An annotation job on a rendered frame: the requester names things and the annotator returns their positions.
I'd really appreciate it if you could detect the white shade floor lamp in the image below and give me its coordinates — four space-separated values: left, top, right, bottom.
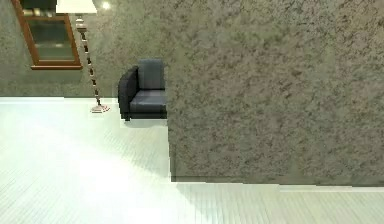
55 0 111 114

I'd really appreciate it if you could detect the brown framed window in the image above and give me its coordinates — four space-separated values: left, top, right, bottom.
11 0 84 71

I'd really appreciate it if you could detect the dark blue sofa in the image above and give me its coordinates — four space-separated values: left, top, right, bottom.
117 58 169 122

